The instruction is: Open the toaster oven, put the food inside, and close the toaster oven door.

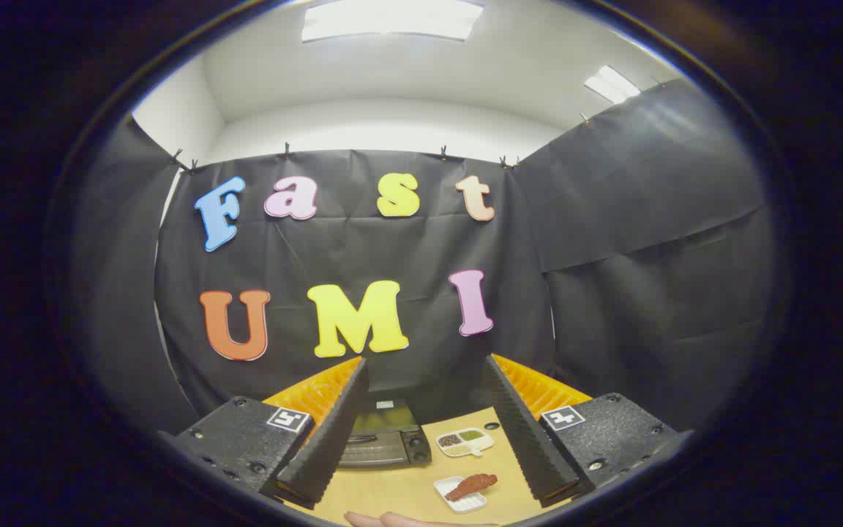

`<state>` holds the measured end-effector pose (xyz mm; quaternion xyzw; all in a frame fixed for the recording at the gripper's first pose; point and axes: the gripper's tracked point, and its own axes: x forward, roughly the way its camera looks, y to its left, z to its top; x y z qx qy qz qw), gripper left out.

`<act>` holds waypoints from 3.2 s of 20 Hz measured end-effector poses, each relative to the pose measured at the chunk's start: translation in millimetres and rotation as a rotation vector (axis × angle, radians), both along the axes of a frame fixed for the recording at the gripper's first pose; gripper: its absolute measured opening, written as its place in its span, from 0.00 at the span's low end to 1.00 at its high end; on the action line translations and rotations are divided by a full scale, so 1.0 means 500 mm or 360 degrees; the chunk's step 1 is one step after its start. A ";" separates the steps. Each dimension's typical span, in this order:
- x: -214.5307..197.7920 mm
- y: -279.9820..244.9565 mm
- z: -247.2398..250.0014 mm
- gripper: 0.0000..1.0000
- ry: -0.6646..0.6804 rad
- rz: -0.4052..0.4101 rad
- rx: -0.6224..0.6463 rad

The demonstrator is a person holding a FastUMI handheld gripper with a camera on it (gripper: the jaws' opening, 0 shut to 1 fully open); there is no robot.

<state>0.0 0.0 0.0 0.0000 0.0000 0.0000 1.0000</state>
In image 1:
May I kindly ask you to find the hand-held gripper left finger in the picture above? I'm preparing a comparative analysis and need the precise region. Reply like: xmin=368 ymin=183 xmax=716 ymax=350
xmin=158 ymin=356 xmax=370 ymax=511

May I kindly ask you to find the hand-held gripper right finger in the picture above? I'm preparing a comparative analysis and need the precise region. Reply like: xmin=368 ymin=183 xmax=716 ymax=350
xmin=485 ymin=354 xmax=693 ymax=508

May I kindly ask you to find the black toaster oven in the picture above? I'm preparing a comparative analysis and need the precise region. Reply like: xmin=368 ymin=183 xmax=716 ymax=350
xmin=337 ymin=399 xmax=433 ymax=469

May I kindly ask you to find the reddish brown meat slice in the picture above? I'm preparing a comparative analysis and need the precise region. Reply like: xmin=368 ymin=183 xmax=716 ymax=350
xmin=444 ymin=474 xmax=498 ymax=502

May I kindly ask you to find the white divided dish with beans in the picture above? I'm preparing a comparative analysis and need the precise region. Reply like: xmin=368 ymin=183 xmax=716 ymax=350
xmin=435 ymin=427 xmax=496 ymax=458

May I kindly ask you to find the small white rectangular plate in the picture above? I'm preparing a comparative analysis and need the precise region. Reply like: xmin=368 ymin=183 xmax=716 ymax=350
xmin=434 ymin=476 xmax=488 ymax=513

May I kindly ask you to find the small ceiling light panel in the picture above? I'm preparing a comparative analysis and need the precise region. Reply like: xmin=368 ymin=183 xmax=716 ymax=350
xmin=584 ymin=65 xmax=642 ymax=105

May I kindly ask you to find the large ceiling light panel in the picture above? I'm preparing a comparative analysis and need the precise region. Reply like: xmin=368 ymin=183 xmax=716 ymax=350
xmin=301 ymin=0 xmax=484 ymax=42

